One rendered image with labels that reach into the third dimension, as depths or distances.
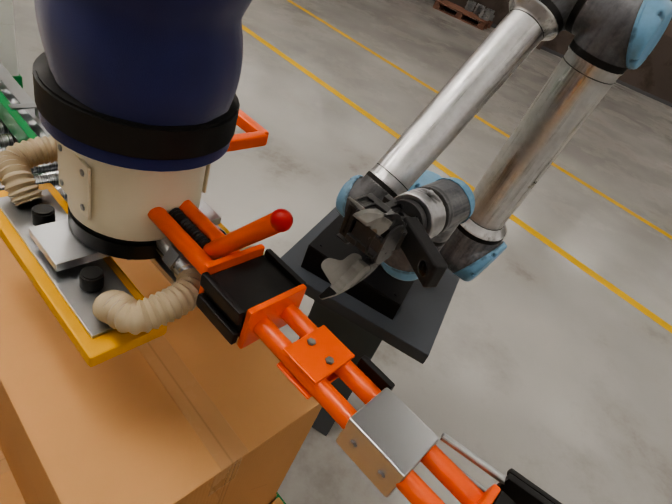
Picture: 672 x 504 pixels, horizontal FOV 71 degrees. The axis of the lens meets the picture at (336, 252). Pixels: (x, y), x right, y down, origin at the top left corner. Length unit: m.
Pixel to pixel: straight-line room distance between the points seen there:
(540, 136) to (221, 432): 0.84
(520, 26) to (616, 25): 0.16
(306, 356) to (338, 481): 1.42
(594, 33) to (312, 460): 1.56
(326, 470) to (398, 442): 1.43
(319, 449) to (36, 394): 1.28
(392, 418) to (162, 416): 0.41
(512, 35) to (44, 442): 1.01
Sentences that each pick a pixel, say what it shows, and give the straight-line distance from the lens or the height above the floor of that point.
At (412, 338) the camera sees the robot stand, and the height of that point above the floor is 0.75.
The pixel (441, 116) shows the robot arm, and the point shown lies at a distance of 0.97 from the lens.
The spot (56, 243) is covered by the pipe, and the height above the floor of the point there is 1.16.
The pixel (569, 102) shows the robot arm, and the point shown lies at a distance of 1.07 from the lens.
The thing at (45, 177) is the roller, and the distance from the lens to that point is 1.93.
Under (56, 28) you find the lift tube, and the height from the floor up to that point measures 1.44.
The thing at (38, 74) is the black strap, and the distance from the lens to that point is 0.61.
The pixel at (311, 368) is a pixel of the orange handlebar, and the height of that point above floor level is 1.25.
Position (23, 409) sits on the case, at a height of 0.94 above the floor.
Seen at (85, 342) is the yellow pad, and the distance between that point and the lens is 0.63.
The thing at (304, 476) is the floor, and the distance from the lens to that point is 1.86.
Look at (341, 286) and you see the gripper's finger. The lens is 0.69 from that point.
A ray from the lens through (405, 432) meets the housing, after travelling 0.48.
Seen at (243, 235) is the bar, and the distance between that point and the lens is 0.51.
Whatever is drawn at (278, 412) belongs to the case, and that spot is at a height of 0.94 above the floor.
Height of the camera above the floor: 1.62
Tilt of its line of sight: 36 degrees down
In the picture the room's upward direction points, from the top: 23 degrees clockwise
